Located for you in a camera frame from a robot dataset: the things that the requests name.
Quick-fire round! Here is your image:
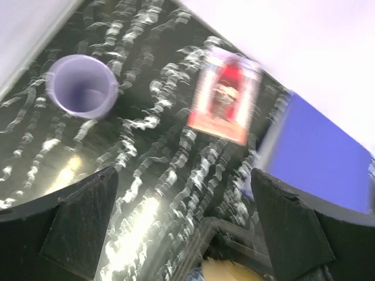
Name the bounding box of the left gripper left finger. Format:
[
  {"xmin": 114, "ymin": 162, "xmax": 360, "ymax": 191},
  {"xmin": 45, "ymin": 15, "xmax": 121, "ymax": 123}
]
[{"xmin": 1, "ymin": 166, "xmax": 118, "ymax": 280}]

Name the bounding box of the black wire dish rack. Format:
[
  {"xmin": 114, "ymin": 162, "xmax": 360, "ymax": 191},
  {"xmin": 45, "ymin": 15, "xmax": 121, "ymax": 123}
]
[{"xmin": 170, "ymin": 217, "xmax": 275, "ymax": 280}]

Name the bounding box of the blue ring binder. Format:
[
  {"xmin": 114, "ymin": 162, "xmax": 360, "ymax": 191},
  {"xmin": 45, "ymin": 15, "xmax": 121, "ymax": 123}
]
[{"xmin": 249, "ymin": 92, "xmax": 374, "ymax": 214}]

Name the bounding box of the lavender plastic cup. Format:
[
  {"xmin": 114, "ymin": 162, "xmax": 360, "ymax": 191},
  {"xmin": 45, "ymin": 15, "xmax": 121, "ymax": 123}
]
[{"xmin": 45, "ymin": 54, "xmax": 118, "ymax": 119}]

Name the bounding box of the red illustrated booklet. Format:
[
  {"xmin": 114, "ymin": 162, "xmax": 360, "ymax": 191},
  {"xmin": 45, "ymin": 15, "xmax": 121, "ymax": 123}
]
[{"xmin": 187, "ymin": 47, "xmax": 262, "ymax": 146}]

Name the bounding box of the cream floral plate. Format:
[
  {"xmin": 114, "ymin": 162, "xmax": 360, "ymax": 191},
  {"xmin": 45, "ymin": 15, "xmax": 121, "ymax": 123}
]
[{"xmin": 201, "ymin": 259, "xmax": 265, "ymax": 281}]

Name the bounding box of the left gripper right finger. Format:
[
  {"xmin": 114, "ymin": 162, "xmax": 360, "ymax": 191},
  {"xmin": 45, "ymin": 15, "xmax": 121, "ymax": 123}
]
[{"xmin": 251, "ymin": 169, "xmax": 374, "ymax": 280}]

